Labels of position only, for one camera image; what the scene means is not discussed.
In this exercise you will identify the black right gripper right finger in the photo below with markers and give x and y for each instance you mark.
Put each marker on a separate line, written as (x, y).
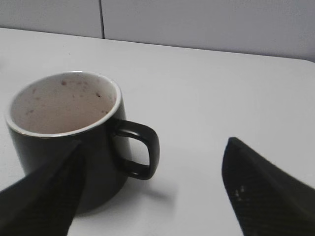
(266, 200)

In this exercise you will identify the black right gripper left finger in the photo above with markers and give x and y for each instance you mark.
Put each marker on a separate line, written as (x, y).
(44, 202)

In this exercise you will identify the black mug white interior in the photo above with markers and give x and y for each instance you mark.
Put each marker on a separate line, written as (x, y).
(48, 115)

